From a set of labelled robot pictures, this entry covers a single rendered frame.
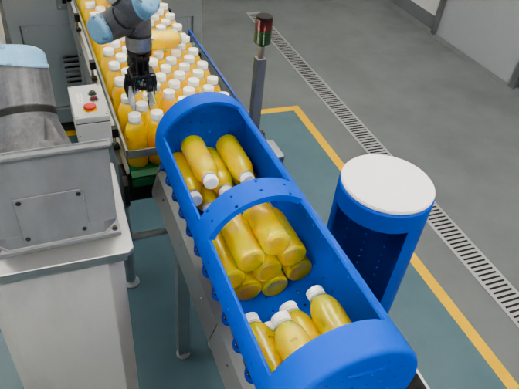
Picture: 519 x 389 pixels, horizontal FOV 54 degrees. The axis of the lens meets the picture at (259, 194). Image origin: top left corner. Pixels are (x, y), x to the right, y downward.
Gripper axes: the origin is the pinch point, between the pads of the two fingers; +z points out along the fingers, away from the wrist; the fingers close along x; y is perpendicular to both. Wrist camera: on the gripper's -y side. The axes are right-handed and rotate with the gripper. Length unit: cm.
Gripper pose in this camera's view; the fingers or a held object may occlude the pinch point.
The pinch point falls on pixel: (141, 105)
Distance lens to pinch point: 168.0
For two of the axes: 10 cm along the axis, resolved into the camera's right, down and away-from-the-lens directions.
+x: 9.2, -1.7, 3.4
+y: 3.7, 6.2, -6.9
